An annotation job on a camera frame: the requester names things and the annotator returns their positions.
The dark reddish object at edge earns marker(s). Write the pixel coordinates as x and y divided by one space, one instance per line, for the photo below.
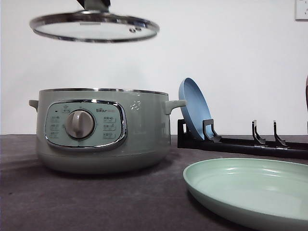
307 93

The glass pot lid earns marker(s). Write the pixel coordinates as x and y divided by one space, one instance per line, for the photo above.
93 26

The black dish rack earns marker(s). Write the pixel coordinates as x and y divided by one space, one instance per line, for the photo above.
255 146

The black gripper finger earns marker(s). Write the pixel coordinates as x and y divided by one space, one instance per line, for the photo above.
82 3
106 2

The blue plate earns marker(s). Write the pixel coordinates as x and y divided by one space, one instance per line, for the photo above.
197 110

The green plate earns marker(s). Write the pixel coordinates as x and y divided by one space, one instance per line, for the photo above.
270 195

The green electric steamer pot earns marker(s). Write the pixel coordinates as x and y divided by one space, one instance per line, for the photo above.
103 130

